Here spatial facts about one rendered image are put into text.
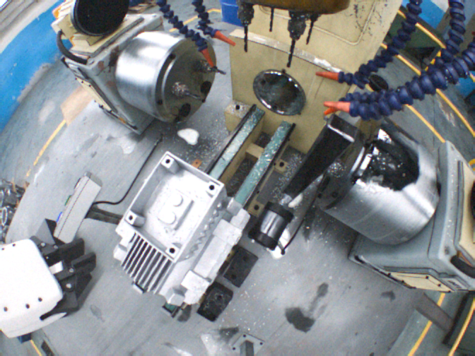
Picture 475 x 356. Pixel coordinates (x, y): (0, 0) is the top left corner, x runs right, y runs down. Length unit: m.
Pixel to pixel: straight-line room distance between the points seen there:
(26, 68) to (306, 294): 5.94
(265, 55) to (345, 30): 0.21
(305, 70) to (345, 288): 0.63
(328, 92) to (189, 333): 0.77
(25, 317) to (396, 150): 0.52
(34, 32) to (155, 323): 5.62
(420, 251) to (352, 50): 0.46
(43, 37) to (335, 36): 5.57
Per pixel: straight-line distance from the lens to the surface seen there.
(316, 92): 0.47
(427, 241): 0.45
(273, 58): 0.46
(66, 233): 0.50
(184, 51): 0.48
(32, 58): 5.70
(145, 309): 0.71
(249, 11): 0.30
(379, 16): 0.49
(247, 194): 0.48
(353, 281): 0.70
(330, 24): 0.52
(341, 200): 0.34
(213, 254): 0.32
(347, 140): 0.18
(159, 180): 0.30
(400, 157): 0.36
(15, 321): 0.25
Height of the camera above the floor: 1.38
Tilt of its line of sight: 71 degrees down
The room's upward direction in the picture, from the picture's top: 5 degrees counter-clockwise
